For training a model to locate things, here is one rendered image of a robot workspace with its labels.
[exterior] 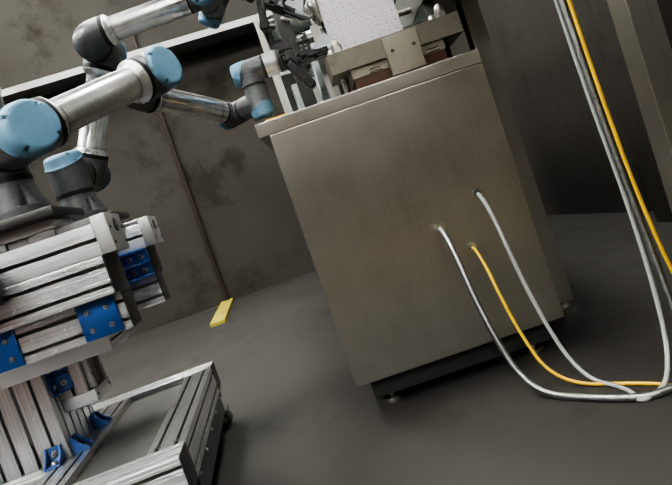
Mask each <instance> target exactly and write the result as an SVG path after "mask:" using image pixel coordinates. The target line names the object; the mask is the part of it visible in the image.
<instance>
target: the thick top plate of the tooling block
mask: <svg viewBox="0 0 672 485"><path fill-rule="evenodd" d="M414 27H415V30H416V33H417V36H418V39H419V42H420V45H421V46H423V45H426V44H429V43H432V42H435V41H438V40H441V39H443V40H444V42H448V43H449V46H452V44H453V43H454V42H455V41H456V39H457V38H458V37H459V36H460V34H461V33H462V32H463V28H462V25H461V22H460V19H459V15H458V12H457V11H455V12H452V13H449V14H446V15H443V16H440V17H437V18H435V19H432V20H429V21H426V22H423V23H420V24H417V25H414V26H411V27H408V28H406V29H403V30H400V31H397V32H394V33H391V34H388V35H385V36H382V37H380V38H377V39H374V40H371V41H368V42H365V43H362V44H359V45H356V46H354V47H351V48H348V49H345V50H342V51H339V52H336V53H333V54H330V55H327V56H326V71H327V74H328V77H329V80H330V83H331V86H332V87H334V86H337V85H340V84H341V82H340V79H341V78H343V77H347V80H348V81H349V76H350V71H351V70H354V69H357V68H359V67H362V66H365V65H368V64H371V63H374V62H377V61H380V60H383V59H386V58H387V57H386V54H385V51H384V48H383V45H382V42H381V39H382V38H385V37H388V36H391V35H394V34H397V33H400V32H403V31H405V30H408V29H411V28H414Z"/></svg>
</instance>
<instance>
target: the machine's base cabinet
mask: <svg viewBox="0 0 672 485"><path fill-rule="evenodd" d="M270 139H271V142H272V145H273V148H274V151H275V154H276V157H277V160H278V163H279V166H280V169H281V171H282V174H283V177H284V180H285V183H286V186H287V189H288V192H289V194H290V197H291V200H292V203H293V206H294V209H295V212H296V215H297V217H298V220H299V223H300V226H301V229H302V232H303V235H304V238H305V240H306V243H307V248H308V250H309V252H310V255H311V258H312V261H313V263H314V266H315V269H316V272H317V275H318V278H319V281H320V284H321V286H322V289H323V292H324V295H325V298H326V301H327V304H328V307H329V309H330V312H331V315H332V318H333V321H334V324H335V327H336V330H337V332H338V335H339V338H340V341H341V344H342V347H343V350H344V353H345V355H346V358H347V361H348V364H349V367H350V370H351V372H352V375H353V378H354V381H355V384H356V386H357V387H360V386H363V385H366V384H369V383H371V386H372V389H373V392H374V395H375V397H376V398H379V397H382V396H384V398H383V399H384V402H385V403H388V404H390V403H395V402H397V401H399V400H401V399H402V398H403V393H402V392H401V391H400V390H403V389H405V388H408V387H411V386H414V385H417V384H420V383H423V382H426V381H429V380H432V379H435V378H438V377H441V376H443V375H446V374H449V373H452V372H455V371H458V370H461V369H464V368H467V367H470V366H473V365H476V364H479V363H481V362H484V361H487V360H490V359H493V358H496V357H499V356H502V354H501V352H500V351H499V349H498V347H497V346H496V344H495V342H494V341H493V339H492V337H491V335H490V333H489V332H488V330H487V328H486V326H485V324H484V322H483V320H482V319H481V317H480V315H479V313H478V311H477V309H476V307H475V305H474V302H473V300H472V298H471V296H470V294H469V292H468V290H467V287H466V285H465V283H464V281H463V279H462V276H461V274H460V272H459V269H458V267H457V265H456V263H455V261H454V258H453V256H452V254H451V252H450V250H449V248H448V246H447V244H446V242H445V240H444V239H443V237H442V235H441V234H440V233H438V232H436V231H435V228H434V227H435V225H436V224H437V223H439V222H440V223H443V224H444V225H445V227H446V228H445V230H446V232H447V233H448V235H449V237H450V239H451V240H452V242H453V244H454V246H455V248H456V250H457V252H458V254H459V256H460V259H461V261H462V263H463V265H464V267H465V270H466V272H467V274H468V276H469V279H470V281H471V283H472V285H473V287H474V290H475V292H476V294H477V296H478V298H479V300H480V302H481V304H482V306H483V308H484V310H485V312H486V314H487V316H488V318H489V320H490V322H491V324H492V325H493V327H494V329H495V331H496V333H497V334H498V336H499V338H500V340H501V341H502V343H503V345H504V346H505V348H506V350H507V351H508V353H511V352H514V351H517V350H519V349H522V348H524V349H523V351H524V353H525V354H526V355H533V354H532V353H531V351H530V350H529V348H528V347H527V345H526V344H525V342H524V341H523V339H522V337H521V336H520V334H519V333H518V331H517V329H516V327H515V326H514V324H513V322H512V321H511V319H510V317H509V315H508V313H507V311H506V310H505V308H504V306H503V304H502V302H501V300H500V298H499V296H498V294H497V292H496V290H495V288H494V285H493V283H492V281H491V279H490V277H489V275H488V273H487V271H486V270H485V268H484V266H483V264H482V262H481V261H480V259H479V257H478V256H477V254H476V253H475V252H474V250H470V249H469V248H468V245H469V243H475V244H476V246H477V247H476V249H477V250H478V252H479V253H480V255H481V256H482V258H483V259H484V261H485V263H486V264H487V266H488V268H489V270H490V272H491V274H492V276H493V278H494V280H495V282H496V284H497V286H498V288H499V290H500V292H501V294H502V296H503V298H504V300H505V302H506V304H507V306H508V308H509V310H510V312H511V314H512V315H513V317H514V319H515V321H516V323H517V324H518V326H519V328H520V329H521V331H522V333H523V334H524V336H525V337H526V339H527V341H528V342H529V344H530V345H531V347H532V348H533V350H534V351H535V352H536V354H538V353H540V352H542V351H543V350H544V346H543V344H541V343H540V342H543V341H546V340H549V339H552V337H551V335H550V333H549V332H548V330H547V328H546V327H545V325H544V323H543V321H542V320H541V318H540V316H539V314H538V313H537V311H536V309H535V307H534V305H533V303H532V302H531V300H530V298H529V296H528V294H527V292H526V290H525V288H524V286H523V284H522V282H521V280H520V278H519V276H518V274H517V272H516V270H515V268H514V266H513V264H512V261H511V259H510V257H509V255H508V253H507V251H506V248H505V246H504V244H503V242H502V239H501V237H500V235H499V233H498V231H497V229H496V227H495V224H494V222H493V220H492V218H491V217H490V215H489V213H488V211H487V209H486V207H485V206H484V204H483V203H482V201H481V200H480V198H479V197H476V196H474V195H473V193H472V192H473V190H474V189H476V188H478V189H480V190H481V191H482V193H481V195H482V196H483V197H484V198H485V200H486V201H487V203H488V205H489V206H490V208H491V210H492V212H493V214H494V215H495V217H496V219H497V221H498V223H499V225H500V228H501V230H502V232H503V234H504V236H505V238H506V241H507V243H508V245H509V247H510V249H511V252H512V254H513V256H514V258H515V260H516V262H517V264H518V267H519V269H520V271H521V273H522V275H523V277H524V279H525V281H526V283H527V285H528V287H529V289H530V291H531V293H532V294H533V296H534V298H535V300H536V302H537V304H538V306H539V308H540V309H541V311H542V313H543V315H544V316H545V318H546V320H547V322H550V321H553V320H556V319H559V318H562V317H564V313H563V310H562V307H561V304H560V301H559V298H558V295H557V292H556V289H555V286H554V282H553V279H552V276H551V273H550V270H549V267H548V264H547V261H546V258H545V254H544V251H543V248H542V245H541V242H540V239H539V236H538V233H537V230H536V227H535V223H534V220H533V217H532V214H531V211H530V208H529V205H528V202H527V199H526V196H525V192H524V189H523V186H522V183H521V180H520V177H519V174H518V171H517V168H516V165H515V161H514V158H513V155H512V152H511V149H510V146H509V143H508V140H507V137H506V134H505V130H504V127H503V124H502V121H501V118H500V115H499V112H498V109H497V106H496V103H495V99H494V96H493V93H492V90H491V87H490V84H489V81H488V78H487V75H486V72H485V68H484V65H483V63H482V62H481V63H478V64H475V65H472V66H469V67H466V68H464V69H461V70H458V71H455V72H452V73H449V74H446V75H443V76H440V77H437V78H435V79H432V80H429V81H426V82H423V83H420V84H417V85H414V86H411V87H409V88H406V89H403V90H400V91H397V92H394V93H391V94H388V95H385V96H382V97H380V98H377V99H374V100H371V101H368V102H365V103H362V104H359V105H356V106H353V107H351V108H348V109H345V110H342V111H339V112H336V113H333V114H330V115H327V116H324V117H322V118H319V119H316V120H313V121H310V122H307V123H304V124H301V125H298V126H295V127H293V128H290V129H287V130H284V131H281V132H278V133H275V134H272V135H270Z"/></svg>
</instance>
